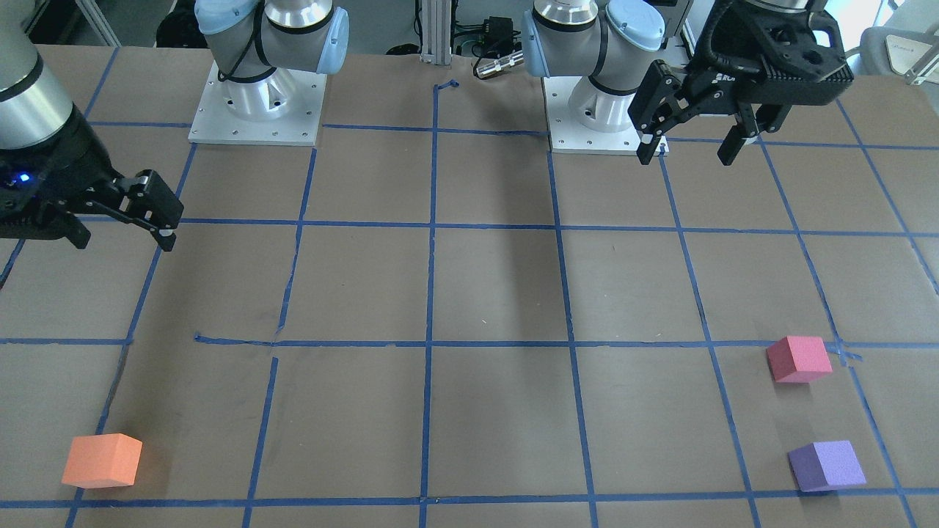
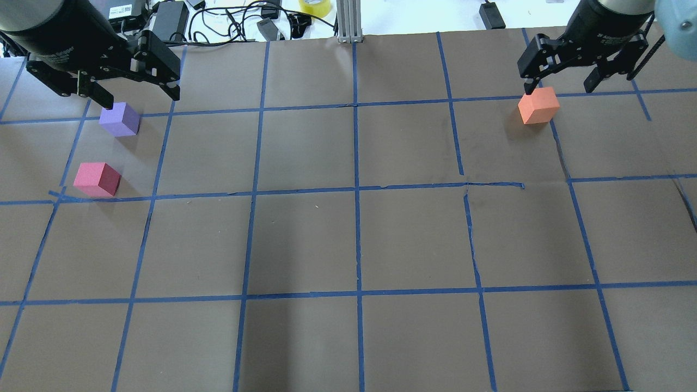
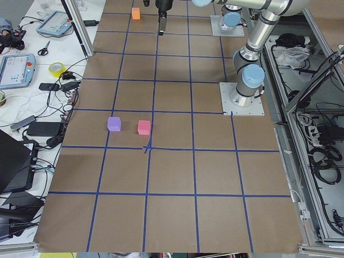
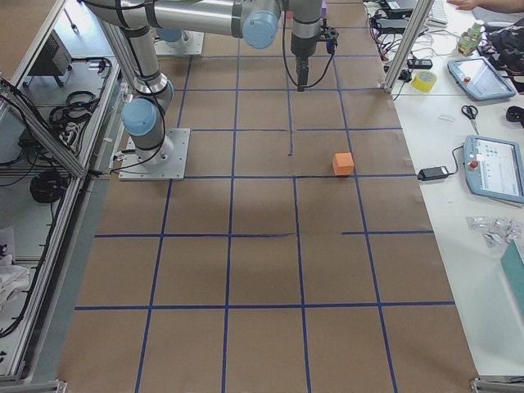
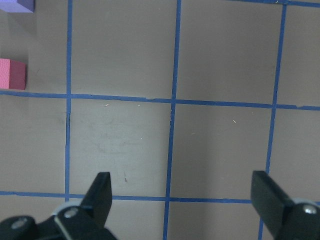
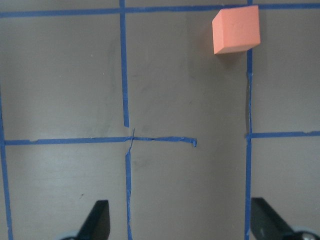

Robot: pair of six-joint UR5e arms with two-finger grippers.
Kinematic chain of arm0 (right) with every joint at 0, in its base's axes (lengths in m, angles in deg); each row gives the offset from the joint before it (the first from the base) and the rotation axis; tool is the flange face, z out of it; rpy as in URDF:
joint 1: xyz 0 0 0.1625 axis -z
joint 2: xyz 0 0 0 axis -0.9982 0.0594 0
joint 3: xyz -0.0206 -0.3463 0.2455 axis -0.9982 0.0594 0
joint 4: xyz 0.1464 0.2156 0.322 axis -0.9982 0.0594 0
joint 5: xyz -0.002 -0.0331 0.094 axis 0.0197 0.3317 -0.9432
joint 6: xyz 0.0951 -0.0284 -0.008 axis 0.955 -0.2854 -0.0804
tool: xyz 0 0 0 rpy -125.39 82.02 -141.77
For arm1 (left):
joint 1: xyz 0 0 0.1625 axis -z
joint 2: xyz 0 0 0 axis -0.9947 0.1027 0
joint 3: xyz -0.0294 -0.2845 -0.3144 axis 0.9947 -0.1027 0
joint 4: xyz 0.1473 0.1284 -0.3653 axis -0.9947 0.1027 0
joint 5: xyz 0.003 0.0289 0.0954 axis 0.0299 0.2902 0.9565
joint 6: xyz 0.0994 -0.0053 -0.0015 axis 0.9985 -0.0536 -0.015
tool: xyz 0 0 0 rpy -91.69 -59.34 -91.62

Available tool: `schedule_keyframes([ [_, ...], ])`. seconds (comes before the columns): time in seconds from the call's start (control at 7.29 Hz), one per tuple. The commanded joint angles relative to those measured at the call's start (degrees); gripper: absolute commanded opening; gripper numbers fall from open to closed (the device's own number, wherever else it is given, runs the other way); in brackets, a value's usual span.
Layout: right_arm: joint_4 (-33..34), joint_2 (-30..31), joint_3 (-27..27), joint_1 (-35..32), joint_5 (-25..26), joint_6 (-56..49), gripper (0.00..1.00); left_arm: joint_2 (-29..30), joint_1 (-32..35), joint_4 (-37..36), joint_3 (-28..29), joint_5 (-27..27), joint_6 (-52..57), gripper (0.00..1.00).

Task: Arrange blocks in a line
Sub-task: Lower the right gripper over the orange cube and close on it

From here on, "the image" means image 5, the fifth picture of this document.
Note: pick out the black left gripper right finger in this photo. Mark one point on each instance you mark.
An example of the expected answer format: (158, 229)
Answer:
(286, 218)

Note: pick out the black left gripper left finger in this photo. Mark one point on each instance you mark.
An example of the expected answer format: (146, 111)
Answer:
(85, 221)

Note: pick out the pink foam cube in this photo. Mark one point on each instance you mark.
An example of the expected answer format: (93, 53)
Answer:
(12, 74)

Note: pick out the purple foam cube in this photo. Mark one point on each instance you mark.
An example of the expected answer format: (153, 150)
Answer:
(17, 6)

